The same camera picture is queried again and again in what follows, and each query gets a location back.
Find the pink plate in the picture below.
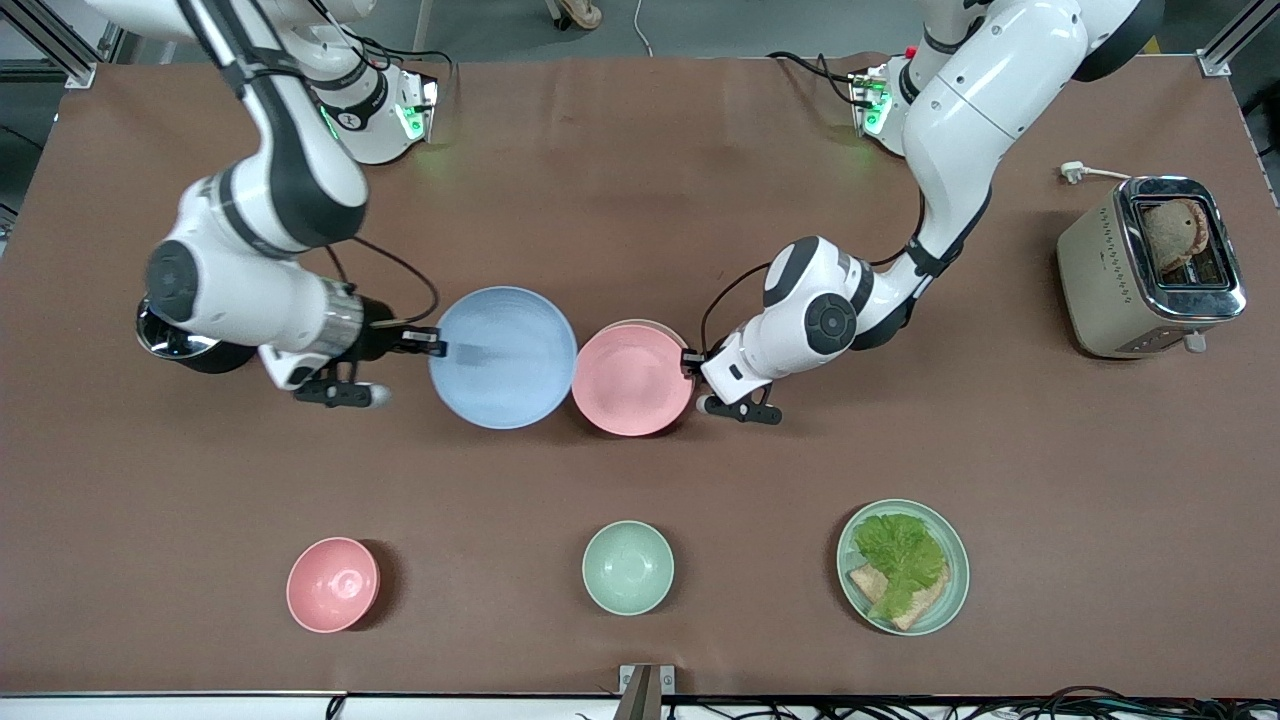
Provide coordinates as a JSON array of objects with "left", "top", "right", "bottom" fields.
[{"left": 570, "top": 322, "right": 697, "bottom": 439}]

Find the blue plate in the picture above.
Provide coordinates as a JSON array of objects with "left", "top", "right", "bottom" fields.
[{"left": 428, "top": 286, "right": 580, "bottom": 431}]

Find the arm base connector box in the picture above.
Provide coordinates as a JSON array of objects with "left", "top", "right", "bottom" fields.
[
  {"left": 398, "top": 72, "right": 443, "bottom": 143},
  {"left": 848, "top": 64, "right": 893, "bottom": 138}
]

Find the beige plate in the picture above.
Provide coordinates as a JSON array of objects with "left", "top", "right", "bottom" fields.
[{"left": 598, "top": 317, "right": 693, "bottom": 346}]

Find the brown table cover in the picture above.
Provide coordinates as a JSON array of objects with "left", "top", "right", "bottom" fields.
[{"left": 0, "top": 52, "right": 1280, "bottom": 699}]

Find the glass lid with blue knob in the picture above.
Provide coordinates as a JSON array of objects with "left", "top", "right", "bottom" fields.
[{"left": 136, "top": 300, "right": 223, "bottom": 361}]

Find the small green bowl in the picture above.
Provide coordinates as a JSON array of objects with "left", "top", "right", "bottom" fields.
[{"left": 582, "top": 520, "right": 675, "bottom": 617}]

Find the small pink bowl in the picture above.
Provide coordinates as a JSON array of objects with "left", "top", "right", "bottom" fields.
[{"left": 286, "top": 537, "right": 381, "bottom": 634}]

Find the green lettuce leaf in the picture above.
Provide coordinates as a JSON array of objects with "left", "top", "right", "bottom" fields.
[{"left": 852, "top": 513, "right": 949, "bottom": 621}]

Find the bread slice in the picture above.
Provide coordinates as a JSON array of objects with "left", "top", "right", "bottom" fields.
[{"left": 848, "top": 562, "right": 952, "bottom": 632}]

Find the green plate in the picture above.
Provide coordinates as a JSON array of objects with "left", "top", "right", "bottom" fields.
[{"left": 836, "top": 498, "right": 971, "bottom": 637}]

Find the beige and chrome toaster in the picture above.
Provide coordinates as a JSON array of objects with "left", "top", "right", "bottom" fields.
[{"left": 1057, "top": 176, "right": 1249, "bottom": 360}]

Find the brown toast slice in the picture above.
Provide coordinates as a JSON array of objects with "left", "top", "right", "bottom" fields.
[{"left": 1140, "top": 197, "right": 1211, "bottom": 277}]

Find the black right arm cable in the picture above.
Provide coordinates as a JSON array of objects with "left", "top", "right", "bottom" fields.
[{"left": 325, "top": 233, "right": 442, "bottom": 329}]

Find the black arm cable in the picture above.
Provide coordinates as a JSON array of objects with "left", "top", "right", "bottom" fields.
[
  {"left": 325, "top": 233, "right": 442, "bottom": 329},
  {"left": 699, "top": 190, "right": 931, "bottom": 353}
]

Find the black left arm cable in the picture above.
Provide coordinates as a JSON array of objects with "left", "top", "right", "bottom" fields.
[{"left": 699, "top": 190, "right": 931, "bottom": 353}]

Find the dark saucepan with blue handle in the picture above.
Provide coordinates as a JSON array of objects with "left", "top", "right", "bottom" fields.
[{"left": 135, "top": 298, "right": 263, "bottom": 376}]

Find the black base cable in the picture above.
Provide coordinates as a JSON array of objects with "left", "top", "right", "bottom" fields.
[{"left": 766, "top": 50, "right": 863, "bottom": 106}]

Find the metal table edge bracket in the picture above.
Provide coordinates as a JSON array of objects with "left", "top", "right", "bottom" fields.
[{"left": 618, "top": 664, "right": 677, "bottom": 720}]

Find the aluminium frame post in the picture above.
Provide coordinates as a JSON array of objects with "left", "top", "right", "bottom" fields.
[
  {"left": 0, "top": 0, "right": 98, "bottom": 89},
  {"left": 1195, "top": 0, "right": 1280, "bottom": 79}
]

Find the black floor cable bundle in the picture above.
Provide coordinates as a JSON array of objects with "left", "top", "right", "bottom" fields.
[{"left": 660, "top": 684, "right": 1280, "bottom": 720}]

